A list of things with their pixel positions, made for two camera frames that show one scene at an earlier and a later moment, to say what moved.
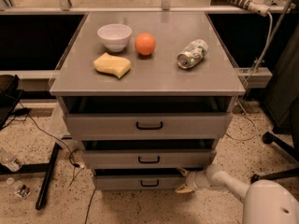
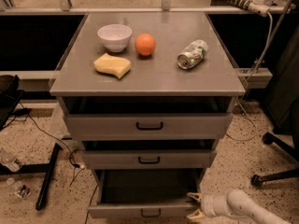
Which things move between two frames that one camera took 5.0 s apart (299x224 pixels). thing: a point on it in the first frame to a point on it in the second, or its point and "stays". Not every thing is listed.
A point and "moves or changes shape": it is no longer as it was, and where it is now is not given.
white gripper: x=195 y=181 to x=207 y=206
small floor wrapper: x=23 y=191 stays
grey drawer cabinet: x=149 y=95 stays
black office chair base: x=291 y=148 stays
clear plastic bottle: x=9 y=161 stays
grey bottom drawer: x=138 y=182 moves or changes shape
